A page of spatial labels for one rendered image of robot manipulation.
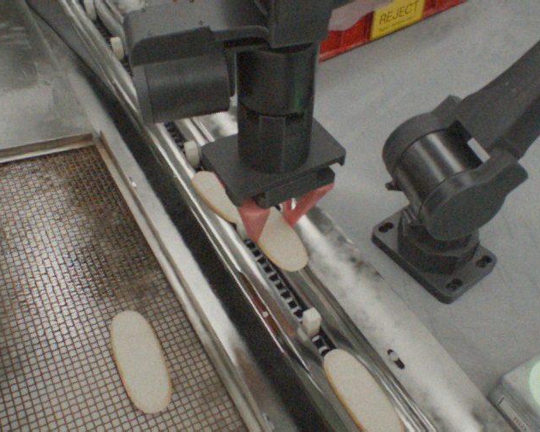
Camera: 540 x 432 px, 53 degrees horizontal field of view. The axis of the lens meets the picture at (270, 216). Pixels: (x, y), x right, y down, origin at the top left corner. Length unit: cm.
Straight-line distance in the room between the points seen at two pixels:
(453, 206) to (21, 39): 67
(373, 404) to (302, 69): 29
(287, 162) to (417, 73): 54
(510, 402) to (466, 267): 17
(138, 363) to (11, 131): 36
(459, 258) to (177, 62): 37
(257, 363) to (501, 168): 29
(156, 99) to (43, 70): 50
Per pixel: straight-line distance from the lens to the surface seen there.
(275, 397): 54
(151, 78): 35
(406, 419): 52
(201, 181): 66
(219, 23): 34
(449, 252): 60
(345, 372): 51
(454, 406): 52
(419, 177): 52
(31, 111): 75
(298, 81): 37
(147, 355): 47
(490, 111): 52
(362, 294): 55
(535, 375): 51
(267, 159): 41
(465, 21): 109
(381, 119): 82
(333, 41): 92
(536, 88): 51
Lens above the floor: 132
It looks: 49 degrees down
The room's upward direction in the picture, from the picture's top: straight up
